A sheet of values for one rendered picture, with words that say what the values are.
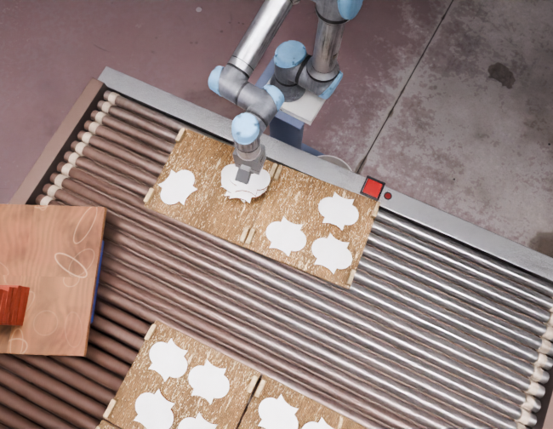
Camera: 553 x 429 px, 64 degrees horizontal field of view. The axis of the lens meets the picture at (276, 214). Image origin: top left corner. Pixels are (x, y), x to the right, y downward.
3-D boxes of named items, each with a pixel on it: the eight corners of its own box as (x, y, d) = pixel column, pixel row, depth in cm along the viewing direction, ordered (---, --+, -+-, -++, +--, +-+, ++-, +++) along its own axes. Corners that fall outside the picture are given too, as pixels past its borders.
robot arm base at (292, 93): (276, 65, 186) (277, 51, 176) (310, 77, 185) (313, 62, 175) (264, 95, 182) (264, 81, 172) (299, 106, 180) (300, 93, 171)
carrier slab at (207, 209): (185, 129, 176) (184, 127, 174) (279, 166, 171) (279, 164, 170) (144, 207, 167) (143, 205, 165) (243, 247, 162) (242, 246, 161)
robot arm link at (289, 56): (284, 54, 176) (285, 31, 163) (312, 70, 174) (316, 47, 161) (267, 76, 173) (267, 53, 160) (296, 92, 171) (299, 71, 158)
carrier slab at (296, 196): (279, 165, 171) (279, 163, 170) (379, 203, 167) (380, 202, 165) (244, 247, 162) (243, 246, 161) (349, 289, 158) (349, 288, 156)
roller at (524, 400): (59, 174, 176) (54, 169, 171) (535, 398, 152) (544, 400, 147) (53, 184, 174) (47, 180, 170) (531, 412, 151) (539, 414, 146)
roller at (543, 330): (93, 122, 182) (88, 117, 177) (555, 330, 158) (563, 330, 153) (86, 132, 180) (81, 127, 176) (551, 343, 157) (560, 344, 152)
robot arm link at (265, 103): (253, 72, 125) (232, 101, 123) (287, 91, 124) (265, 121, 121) (255, 88, 133) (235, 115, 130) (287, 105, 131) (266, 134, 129)
